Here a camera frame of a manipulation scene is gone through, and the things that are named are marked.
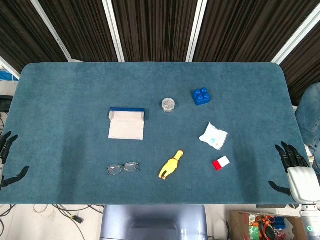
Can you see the robot right five-finger hand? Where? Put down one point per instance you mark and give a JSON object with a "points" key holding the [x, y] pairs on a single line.
{"points": [[302, 182]]}

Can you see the white plastic packet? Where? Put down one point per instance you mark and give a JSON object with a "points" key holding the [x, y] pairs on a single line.
{"points": [[212, 136]]}

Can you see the grey table control panel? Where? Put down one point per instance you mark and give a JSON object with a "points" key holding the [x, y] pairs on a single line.
{"points": [[271, 206]]}

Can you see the blue glasses case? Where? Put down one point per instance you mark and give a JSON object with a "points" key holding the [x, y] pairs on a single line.
{"points": [[126, 127]]}

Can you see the robot left five-finger hand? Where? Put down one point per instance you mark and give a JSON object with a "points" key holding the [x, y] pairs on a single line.
{"points": [[7, 143]]}

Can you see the person in blue jeans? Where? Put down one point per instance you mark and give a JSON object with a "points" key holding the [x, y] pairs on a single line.
{"points": [[310, 112]]}

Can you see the blue toy building block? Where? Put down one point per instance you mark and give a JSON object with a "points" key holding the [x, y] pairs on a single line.
{"points": [[201, 97]]}

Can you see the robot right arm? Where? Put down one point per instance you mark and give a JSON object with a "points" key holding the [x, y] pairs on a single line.
{"points": [[310, 222]]}

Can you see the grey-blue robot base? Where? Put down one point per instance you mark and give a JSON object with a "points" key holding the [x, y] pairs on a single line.
{"points": [[153, 222]]}

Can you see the clear jar of clips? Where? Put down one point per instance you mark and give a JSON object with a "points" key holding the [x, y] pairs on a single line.
{"points": [[168, 105]]}

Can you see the dark brown pleated curtain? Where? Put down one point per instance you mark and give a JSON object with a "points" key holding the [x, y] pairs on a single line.
{"points": [[155, 25]]}

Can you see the teal fabric table cover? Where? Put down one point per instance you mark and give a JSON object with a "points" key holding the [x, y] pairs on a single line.
{"points": [[75, 82]]}

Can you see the red and white block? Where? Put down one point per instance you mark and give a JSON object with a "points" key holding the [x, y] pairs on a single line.
{"points": [[221, 163]]}

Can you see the black box device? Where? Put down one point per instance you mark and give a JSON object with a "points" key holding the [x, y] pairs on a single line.
{"points": [[5, 103]]}

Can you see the eyeglasses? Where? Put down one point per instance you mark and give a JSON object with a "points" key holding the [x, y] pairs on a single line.
{"points": [[124, 167]]}

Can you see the cardboard box of toys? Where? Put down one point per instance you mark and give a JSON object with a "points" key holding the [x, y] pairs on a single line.
{"points": [[240, 225]]}

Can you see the yellow rubber chicken toy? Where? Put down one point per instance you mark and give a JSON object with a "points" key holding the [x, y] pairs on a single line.
{"points": [[170, 166]]}

